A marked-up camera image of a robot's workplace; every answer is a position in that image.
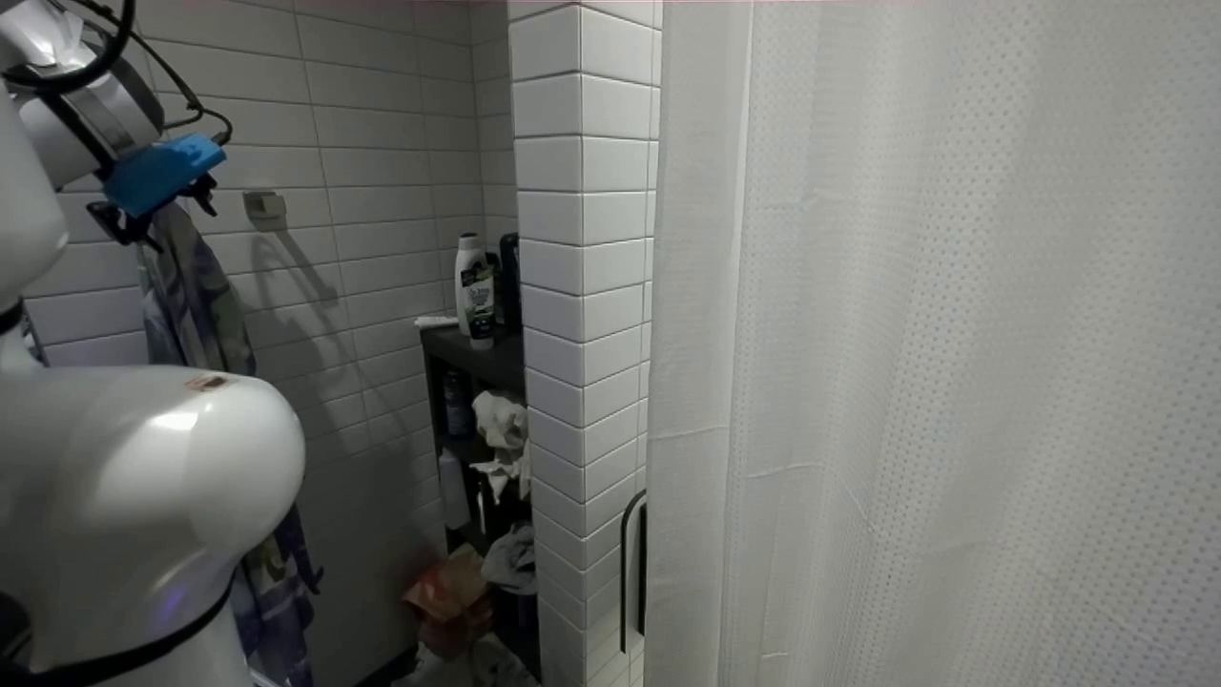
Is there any black door handle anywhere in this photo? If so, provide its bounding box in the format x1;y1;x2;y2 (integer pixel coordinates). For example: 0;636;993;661
616;488;649;658

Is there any blue striped towel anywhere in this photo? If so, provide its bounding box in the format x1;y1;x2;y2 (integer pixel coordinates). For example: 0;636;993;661
134;201;320;687

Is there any orange bag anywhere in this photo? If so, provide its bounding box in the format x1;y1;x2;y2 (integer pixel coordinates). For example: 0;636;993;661
400;547;494;644

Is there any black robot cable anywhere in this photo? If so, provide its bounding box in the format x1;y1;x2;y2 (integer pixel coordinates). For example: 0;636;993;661
5;0;241;144

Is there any white shower curtain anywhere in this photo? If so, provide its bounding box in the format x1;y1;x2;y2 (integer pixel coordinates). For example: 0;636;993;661
646;0;1221;687

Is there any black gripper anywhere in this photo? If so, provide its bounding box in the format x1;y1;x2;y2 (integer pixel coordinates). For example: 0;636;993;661
85;196;161;249

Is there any black shelf unit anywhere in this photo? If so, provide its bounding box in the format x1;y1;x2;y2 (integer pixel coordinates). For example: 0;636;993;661
415;318;546;678

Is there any crumpled white cloth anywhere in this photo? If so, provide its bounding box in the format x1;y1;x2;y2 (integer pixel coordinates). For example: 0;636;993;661
465;387;532;509

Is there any tall black bottle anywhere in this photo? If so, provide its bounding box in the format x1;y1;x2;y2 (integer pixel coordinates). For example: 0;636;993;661
494;229;522;337

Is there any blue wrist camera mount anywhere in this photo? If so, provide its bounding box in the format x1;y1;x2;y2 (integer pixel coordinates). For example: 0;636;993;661
100;131;230;220

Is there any tall white bottle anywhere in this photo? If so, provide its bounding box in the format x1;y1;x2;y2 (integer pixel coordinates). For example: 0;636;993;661
451;229;498;345

